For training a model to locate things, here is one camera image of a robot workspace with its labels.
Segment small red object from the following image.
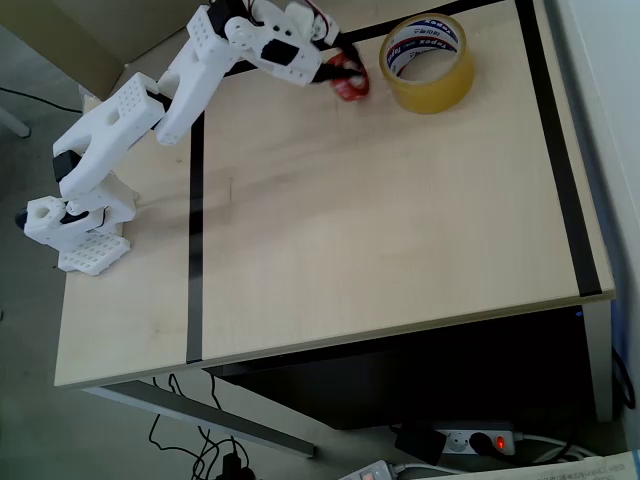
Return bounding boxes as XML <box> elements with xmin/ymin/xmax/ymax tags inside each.
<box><xmin>327</xmin><ymin>51</ymin><xmax>372</xmax><ymax>104</ymax></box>

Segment large yellow tape roll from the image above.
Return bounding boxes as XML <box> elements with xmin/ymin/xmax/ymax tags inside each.
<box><xmin>378</xmin><ymin>13</ymin><xmax>477</xmax><ymax>116</ymax></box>

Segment white furniture foot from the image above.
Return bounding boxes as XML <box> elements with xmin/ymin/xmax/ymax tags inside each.
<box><xmin>0</xmin><ymin>105</ymin><xmax>32</xmax><ymax>139</ymax></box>

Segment black power adapter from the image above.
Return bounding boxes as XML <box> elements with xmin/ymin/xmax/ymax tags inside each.
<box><xmin>393</xmin><ymin>422</ymin><xmax>448</xmax><ymax>465</ymax></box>

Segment grey table leg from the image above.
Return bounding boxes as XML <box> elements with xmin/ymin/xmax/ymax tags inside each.
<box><xmin>581</xmin><ymin>298</ymin><xmax>615</xmax><ymax>424</ymax></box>

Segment black round plug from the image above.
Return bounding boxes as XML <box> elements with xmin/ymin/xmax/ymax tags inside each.
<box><xmin>467</xmin><ymin>431</ymin><xmax>495</xmax><ymax>457</ymax></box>

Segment printed paper sheet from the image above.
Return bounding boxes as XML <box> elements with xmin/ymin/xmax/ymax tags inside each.
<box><xmin>462</xmin><ymin>448</ymin><xmax>640</xmax><ymax>480</ymax></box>

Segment white gripper camera mount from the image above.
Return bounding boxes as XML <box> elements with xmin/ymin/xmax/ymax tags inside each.
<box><xmin>283</xmin><ymin>1</ymin><xmax>342</xmax><ymax>52</ymax></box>

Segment thin black floor cable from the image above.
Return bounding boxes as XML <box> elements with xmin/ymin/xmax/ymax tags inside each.
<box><xmin>0</xmin><ymin>86</ymin><xmax>84</xmax><ymax>114</ymax></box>

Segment grey metal table frame bar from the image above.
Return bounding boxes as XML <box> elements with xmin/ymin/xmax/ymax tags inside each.
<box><xmin>82</xmin><ymin>380</ymin><xmax>317</xmax><ymax>460</ymax></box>

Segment white power strip red switch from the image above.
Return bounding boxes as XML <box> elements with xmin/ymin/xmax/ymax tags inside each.
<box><xmin>430</xmin><ymin>421</ymin><xmax>517</xmax><ymax>458</ymax></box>

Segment white power strip orange switch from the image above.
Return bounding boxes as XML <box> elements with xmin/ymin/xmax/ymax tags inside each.
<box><xmin>338</xmin><ymin>458</ymin><xmax>397</xmax><ymax>480</ymax></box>

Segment tangled black cables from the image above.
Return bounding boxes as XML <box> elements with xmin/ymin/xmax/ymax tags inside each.
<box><xmin>147</xmin><ymin>372</ymin><xmax>262</xmax><ymax>480</ymax></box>

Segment black looped cable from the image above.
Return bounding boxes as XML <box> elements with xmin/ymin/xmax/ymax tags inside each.
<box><xmin>611</xmin><ymin>346</ymin><xmax>637</xmax><ymax>407</ymax></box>

